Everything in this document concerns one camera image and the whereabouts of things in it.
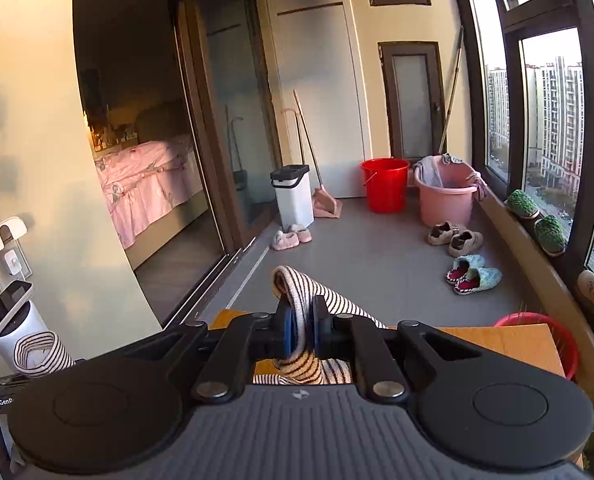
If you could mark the white device with screen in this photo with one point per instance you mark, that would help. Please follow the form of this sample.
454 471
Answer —
12 327

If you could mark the mop pole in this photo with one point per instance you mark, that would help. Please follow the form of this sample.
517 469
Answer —
452 95

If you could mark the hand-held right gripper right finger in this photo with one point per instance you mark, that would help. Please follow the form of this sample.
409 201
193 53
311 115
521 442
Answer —
318 332

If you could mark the pink fluffy slipper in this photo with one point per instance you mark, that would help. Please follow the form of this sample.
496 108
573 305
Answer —
284 241
302 233

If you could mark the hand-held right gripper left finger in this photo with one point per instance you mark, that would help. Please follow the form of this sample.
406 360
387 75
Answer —
289 332

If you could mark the white trash bin black lid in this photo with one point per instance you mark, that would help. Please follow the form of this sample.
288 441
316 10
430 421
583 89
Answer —
292 195

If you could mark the brown sliding glass door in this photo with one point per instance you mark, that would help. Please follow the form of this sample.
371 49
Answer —
227 110

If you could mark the dark window frame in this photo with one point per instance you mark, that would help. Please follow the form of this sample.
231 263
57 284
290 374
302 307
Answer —
569 110

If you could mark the white wall socket with charger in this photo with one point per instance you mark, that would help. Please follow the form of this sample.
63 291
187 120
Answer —
8 245

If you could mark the beige shoe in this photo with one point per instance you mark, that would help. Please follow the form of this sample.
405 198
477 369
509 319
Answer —
442 232
466 242

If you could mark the black and white striped garment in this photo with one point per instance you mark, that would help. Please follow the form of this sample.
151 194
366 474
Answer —
304 300

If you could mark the bedside clutter of small bottles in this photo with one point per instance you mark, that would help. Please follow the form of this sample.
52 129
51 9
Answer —
112 135

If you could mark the pink broom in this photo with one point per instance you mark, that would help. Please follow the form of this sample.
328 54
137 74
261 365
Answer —
304 130

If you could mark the bed with pink bedding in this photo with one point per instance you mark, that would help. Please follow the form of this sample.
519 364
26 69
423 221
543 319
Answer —
137 175

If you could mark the red plastic basin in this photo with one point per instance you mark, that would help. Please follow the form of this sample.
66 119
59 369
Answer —
567 345

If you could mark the light blue slipper red lining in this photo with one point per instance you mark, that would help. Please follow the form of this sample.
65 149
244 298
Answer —
464 266
479 280

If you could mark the green slipper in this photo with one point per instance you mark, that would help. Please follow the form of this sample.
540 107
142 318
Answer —
550 235
523 203

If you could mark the cloth draped over bucket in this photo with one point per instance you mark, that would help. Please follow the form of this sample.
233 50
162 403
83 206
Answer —
429 167

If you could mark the pink dustpan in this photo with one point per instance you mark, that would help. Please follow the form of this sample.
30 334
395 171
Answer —
327 205

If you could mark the red plastic bucket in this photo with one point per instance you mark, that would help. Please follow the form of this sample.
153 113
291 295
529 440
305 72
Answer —
384 185

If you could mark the pink plastic bucket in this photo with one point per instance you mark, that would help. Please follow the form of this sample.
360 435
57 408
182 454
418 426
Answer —
444 202

